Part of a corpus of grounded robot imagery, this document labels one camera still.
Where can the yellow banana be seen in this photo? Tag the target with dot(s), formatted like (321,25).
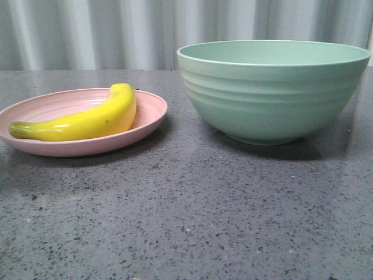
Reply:
(114,115)

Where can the pink plate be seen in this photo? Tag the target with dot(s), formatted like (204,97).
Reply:
(151,109)

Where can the green ribbed bowl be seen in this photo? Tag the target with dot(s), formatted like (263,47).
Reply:
(270,92)

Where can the white pleated curtain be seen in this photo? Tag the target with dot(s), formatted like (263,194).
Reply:
(93,35)

